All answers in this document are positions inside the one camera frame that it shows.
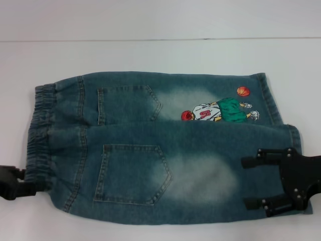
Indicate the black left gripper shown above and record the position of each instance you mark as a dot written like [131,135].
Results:
[7,174]

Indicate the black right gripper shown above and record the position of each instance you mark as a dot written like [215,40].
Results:
[298,175]

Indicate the blue denim shorts basketball print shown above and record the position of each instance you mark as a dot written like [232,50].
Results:
[155,140]

